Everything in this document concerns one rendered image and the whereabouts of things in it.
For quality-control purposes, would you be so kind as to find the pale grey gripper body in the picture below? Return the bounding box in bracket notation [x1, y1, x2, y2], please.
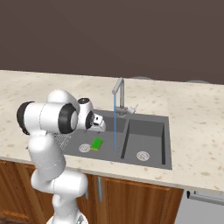
[93, 118, 108, 132]

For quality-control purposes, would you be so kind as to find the round silver sink drain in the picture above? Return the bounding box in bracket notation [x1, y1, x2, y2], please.
[78, 143, 92, 153]
[136, 150, 151, 162]

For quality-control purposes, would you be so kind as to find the green and yellow sponge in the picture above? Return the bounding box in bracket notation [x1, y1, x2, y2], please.
[89, 137, 104, 152]

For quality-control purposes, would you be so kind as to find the grey dishwasher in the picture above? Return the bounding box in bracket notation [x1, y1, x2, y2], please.
[174, 188, 224, 224]

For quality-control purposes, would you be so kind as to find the dark grey double sink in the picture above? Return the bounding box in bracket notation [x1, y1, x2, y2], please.
[55, 108, 173, 171]

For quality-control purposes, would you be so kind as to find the grey stool seat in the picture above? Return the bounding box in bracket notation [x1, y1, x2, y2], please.
[185, 79, 212, 85]
[128, 75, 153, 81]

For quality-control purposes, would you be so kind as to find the grey dishwasher handle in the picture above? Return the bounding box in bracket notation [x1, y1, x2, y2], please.
[186, 190, 224, 207]

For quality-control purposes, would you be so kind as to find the grey metal tap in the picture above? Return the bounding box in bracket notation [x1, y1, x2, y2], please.
[112, 77, 140, 118]

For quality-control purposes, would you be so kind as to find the brown wooden cupboard door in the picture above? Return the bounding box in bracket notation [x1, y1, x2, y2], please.
[0, 159, 39, 224]
[100, 175, 185, 224]
[76, 173, 100, 224]

